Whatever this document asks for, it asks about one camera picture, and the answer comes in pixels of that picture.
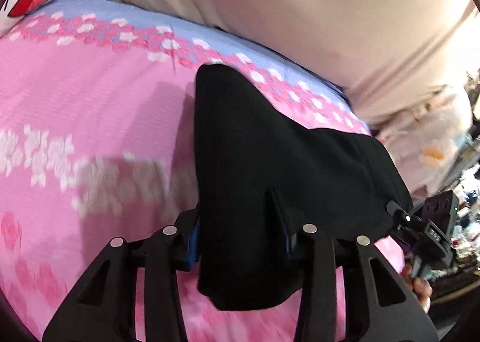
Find right hand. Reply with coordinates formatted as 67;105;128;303
400;264;433;313

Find pink rose bed sheet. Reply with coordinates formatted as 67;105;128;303
0;0;408;342

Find floral fleece blanket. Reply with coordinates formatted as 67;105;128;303
377;88;473;199

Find black pants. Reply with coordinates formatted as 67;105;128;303
193;65;413;311

